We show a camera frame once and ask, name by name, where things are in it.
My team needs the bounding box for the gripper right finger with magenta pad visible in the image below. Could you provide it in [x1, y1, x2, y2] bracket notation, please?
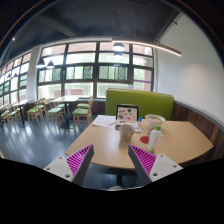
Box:
[128, 145, 182, 185]

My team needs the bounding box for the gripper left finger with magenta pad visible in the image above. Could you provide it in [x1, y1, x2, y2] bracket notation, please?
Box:
[44, 145, 94, 186]

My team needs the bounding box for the red round coaster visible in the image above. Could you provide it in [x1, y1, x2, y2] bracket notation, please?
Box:
[140, 136, 149, 144]

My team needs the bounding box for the white plastic bottle green cap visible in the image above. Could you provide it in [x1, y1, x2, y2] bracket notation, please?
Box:
[147, 125, 162, 153]

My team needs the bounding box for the white paper cup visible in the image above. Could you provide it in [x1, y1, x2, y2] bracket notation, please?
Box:
[119, 124, 135, 141]

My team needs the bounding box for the white bowl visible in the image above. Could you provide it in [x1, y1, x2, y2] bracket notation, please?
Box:
[145, 114, 165, 129]

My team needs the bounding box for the white paper sheet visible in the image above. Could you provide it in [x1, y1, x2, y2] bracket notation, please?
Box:
[92, 115, 116, 127]

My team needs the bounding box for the wooden chair green seat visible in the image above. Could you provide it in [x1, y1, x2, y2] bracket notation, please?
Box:
[7, 107, 21, 123]
[27, 100, 44, 124]
[44, 99, 64, 127]
[72, 98, 93, 127]

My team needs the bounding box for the black framed menu stand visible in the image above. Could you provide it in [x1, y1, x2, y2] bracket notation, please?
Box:
[116, 104, 139, 122]

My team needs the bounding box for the green upholstered bench backrest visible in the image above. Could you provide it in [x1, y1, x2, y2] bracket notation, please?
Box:
[105, 89, 174, 120]

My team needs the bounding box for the light wooden dining table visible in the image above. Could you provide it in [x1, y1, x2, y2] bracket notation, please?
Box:
[53, 95, 80, 129]

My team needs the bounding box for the black pendant lamp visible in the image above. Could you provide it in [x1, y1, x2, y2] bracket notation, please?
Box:
[113, 43, 124, 51]
[36, 58, 45, 69]
[46, 60, 55, 69]

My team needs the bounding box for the long linear ceiling light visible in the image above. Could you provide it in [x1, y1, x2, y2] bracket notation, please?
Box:
[112, 39, 182, 57]

